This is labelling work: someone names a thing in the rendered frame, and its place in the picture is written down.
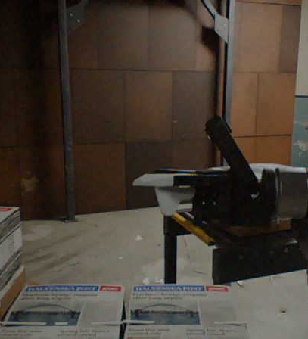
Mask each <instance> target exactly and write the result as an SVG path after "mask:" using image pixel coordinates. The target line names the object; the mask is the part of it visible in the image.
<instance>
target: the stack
mask: <svg viewBox="0 0 308 339"><path fill-rule="evenodd" d="M124 296H125V286H124V285H82V284H43V285H26V286H25V287H24V288H23V290H22V288H21V290H20V292H19V293H18V295H17V296H16V297H15V298H14V300H13V302H12V303H11V305H10V306H9V307H8V309H7V310H6V312H5V314H4V315H3V316H2V317H1V319H0V339H250V338H249V335H248V333H247V331H246V327H247V323H246V321H242V318H241V313H240V310H239V308H238V305H237V303H236V301H235V297H234V295H233V293H232V290H231V288H230V286H222V285H133V286H132V287H131V290H130V295H129V305H128V310H127V317H126V304H125V297H124ZM243 323H245V327H244V326H243Z"/></svg>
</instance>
